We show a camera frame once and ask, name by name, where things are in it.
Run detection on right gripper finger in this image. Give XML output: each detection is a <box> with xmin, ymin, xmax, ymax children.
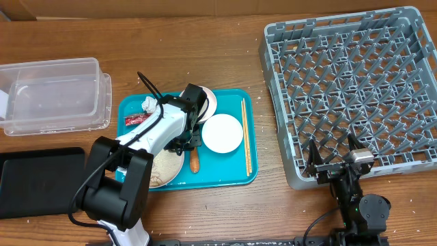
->
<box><xmin>307</xmin><ymin>139</ymin><xmax>323</xmax><ymax>167</ymax></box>
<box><xmin>348</xmin><ymin>133</ymin><xmax>365</xmax><ymax>151</ymax></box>

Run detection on orange carrot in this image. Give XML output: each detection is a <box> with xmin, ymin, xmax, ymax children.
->
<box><xmin>190</xmin><ymin>148</ymin><xmax>200</xmax><ymax>174</ymax></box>

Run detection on white round bowl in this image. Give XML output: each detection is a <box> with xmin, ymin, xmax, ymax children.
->
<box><xmin>201</xmin><ymin>114</ymin><xmax>243</xmax><ymax>154</ymax></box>

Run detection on large pink plate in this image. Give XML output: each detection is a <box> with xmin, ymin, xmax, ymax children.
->
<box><xmin>150</xmin><ymin>150</ymin><xmax>184</xmax><ymax>189</ymax></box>

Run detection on white tissue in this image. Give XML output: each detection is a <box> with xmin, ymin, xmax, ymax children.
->
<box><xmin>141</xmin><ymin>96</ymin><xmax>158</xmax><ymax>113</ymax></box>

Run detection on red snack wrapper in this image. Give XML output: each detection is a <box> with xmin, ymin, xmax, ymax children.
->
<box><xmin>124</xmin><ymin>113</ymin><xmax>150</xmax><ymax>126</ymax></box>

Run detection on rice and food scraps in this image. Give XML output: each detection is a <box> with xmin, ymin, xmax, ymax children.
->
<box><xmin>150</xmin><ymin>162</ymin><xmax>163</xmax><ymax>187</ymax></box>

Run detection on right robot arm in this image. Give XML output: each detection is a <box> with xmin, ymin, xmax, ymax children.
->
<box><xmin>301</xmin><ymin>133</ymin><xmax>391</xmax><ymax>245</ymax></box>

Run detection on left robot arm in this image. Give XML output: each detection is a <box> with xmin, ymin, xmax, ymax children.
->
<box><xmin>70</xmin><ymin>84</ymin><xmax>208</xmax><ymax>245</ymax></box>

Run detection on grey dishwasher rack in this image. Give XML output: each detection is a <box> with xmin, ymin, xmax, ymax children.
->
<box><xmin>259</xmin><ymin>6</ymin><xmax>436</xmax><ymax>189</ymax></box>

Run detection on black waste tray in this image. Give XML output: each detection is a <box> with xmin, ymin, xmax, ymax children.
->
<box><xmin>1</xmin><ymin>147</ymin><xmax>85</xmax><ymax>219</ymax></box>

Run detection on small pink saucer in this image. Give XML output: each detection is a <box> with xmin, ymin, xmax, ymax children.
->
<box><xmin>175</xmin><ymin>83</ymin><xmax>217</xmax><ymax>125</ymax></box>

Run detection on teal plastic tray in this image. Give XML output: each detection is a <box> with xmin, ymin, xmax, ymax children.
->
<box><xmin>115</xmin><ymin>88</ymin><xmax>259</xmax><ymax>193</ymax></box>

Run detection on wooden chopstick right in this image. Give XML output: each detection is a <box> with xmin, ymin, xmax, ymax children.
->
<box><xmin>246</xmin><ymin>115</ymin><xmax>252</xmax><ymax>175</ymax></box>

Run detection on wooden chopstick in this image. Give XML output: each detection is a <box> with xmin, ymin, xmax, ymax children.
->
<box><xmin>246</xmin><ymin>115</ymin><xmax>252</xmax><ymax>175</ymax></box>
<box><xmin>241</xmin><ymin>98</ymin><xmax>250</xmax><ymax>177</ymax></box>

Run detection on wooden chopstick left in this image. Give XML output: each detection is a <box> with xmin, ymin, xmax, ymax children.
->
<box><xmin>241</xmin><ymin>98</ymin><xmax>250</xmax><ymax>177</ymax></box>

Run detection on clear plastic bin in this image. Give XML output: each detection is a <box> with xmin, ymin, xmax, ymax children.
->
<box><xmin>1</xmin><ymin>57</ymin><xmax>112</xmax><ymax>136</ymax></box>

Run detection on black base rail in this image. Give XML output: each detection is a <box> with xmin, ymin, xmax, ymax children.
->
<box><xmin>152</xmin><ymin>236</ymin><xmax>330</xmax><ymax>246</ymax></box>

